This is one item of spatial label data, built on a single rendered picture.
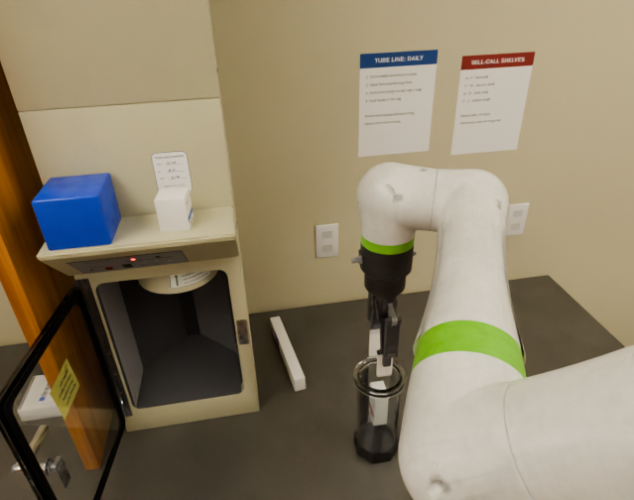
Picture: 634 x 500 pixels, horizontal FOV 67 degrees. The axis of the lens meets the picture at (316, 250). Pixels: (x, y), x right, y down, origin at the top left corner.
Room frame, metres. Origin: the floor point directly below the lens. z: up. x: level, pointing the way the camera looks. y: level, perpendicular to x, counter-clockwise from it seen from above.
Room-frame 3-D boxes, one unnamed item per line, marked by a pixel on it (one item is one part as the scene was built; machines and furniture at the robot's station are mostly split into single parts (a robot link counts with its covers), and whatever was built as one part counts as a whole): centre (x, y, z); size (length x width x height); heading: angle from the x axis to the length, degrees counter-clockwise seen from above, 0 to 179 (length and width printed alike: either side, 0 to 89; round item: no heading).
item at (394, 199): (0.72, -0.13, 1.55); 0.13 x 0.11 x 0.14; 74
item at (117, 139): (0.93, 0.33, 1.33); 0.32 x 0.25 x 0.77; 99
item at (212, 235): (0.75, 0.30, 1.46); 0.32 x 0.12 x 0.10; 99
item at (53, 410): (0.62, 0.46, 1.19); 0.30 x 0.01 x 0.40; 2
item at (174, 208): (0.76, 0.24, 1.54); 0.05 x 0.05 x 0.06; 4
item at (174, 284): (0.91, 0.31, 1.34); 0.18 x 0.18 x 0.05
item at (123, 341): (0.93, 0.33, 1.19); 0.26 x 0.24 x 0.35; 99
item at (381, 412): (0.73, -0.12, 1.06); 0.11 x 0.11 x 0.21
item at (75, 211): (0.74, 0.40, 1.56); 0.10 x 0.10 x 0.09; 9
